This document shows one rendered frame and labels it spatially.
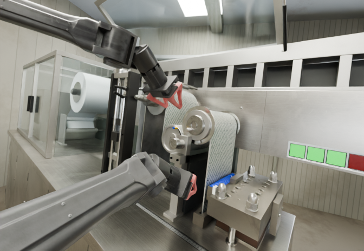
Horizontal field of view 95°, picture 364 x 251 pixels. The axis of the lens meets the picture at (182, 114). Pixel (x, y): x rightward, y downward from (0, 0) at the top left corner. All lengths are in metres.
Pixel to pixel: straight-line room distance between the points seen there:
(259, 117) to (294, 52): 0.32
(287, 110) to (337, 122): 0.17
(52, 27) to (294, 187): 3.45
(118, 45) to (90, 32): 0.06
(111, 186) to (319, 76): 0.91
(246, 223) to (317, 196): 3.06
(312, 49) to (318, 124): 0.31
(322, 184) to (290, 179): 0.44
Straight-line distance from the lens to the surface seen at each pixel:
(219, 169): 0.73
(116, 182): 0.25
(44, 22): 0.45
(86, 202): 0.20
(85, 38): 0.42
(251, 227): 0.59
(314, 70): 0.97
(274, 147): 0.88
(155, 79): 0.46
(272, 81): 0.98
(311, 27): 3.67
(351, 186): 3.72
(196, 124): 0.62
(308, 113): 0.86
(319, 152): 0.86
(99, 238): 0.65
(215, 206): 0.61
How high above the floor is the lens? 1.29
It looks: 1 degrees down
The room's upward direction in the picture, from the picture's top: 6 degrees clockwise
